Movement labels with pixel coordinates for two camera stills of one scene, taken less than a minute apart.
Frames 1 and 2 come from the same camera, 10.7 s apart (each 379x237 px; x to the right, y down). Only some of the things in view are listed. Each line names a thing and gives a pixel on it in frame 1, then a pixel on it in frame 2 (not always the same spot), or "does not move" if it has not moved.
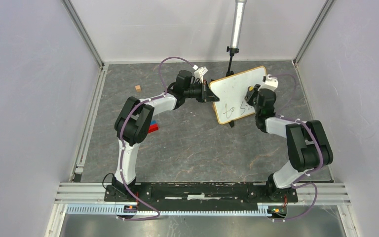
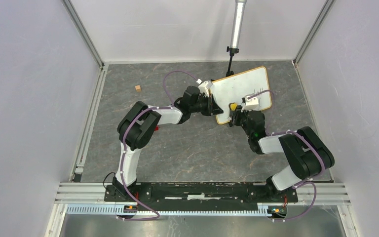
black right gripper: (249, 94) to (236, 114)
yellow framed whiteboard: (231, 91) does not move
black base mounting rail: (202, 194) does not move
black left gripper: (206, 93) to (210, 105)
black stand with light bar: (234, 48) does not move
